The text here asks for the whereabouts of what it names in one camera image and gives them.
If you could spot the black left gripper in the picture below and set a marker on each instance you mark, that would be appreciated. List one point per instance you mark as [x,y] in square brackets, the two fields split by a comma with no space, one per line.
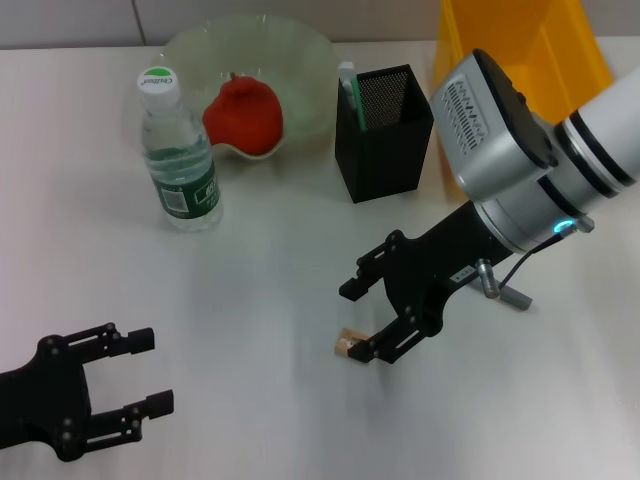
[50,395]

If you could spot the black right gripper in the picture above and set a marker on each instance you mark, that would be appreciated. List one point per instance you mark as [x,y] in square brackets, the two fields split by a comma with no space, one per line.
[440,260]

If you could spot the grey pen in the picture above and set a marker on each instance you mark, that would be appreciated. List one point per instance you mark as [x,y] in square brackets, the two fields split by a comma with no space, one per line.
[517,299]

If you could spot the clear green-label water bottle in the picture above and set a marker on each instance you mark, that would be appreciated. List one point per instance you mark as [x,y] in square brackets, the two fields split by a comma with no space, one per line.
[185,195]

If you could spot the green utility knife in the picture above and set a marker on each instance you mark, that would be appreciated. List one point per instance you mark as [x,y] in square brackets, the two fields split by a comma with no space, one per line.
[352,95]

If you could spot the red-orange fruit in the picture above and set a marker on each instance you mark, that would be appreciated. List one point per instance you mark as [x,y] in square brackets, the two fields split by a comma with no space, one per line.
[245,117]

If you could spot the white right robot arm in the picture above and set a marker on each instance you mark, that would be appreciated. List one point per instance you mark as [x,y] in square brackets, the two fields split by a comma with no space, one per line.
[600,130]

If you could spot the black mesh pen holder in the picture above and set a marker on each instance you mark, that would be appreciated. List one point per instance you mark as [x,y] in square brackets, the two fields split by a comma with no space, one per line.
[380,165]

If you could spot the translucent green fruit plate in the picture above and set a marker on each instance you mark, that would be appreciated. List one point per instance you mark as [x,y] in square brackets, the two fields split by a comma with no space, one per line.
[305,75]

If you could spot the yellow plastic bin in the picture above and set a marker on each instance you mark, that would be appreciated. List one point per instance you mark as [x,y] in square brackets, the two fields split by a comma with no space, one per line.
[525,30]

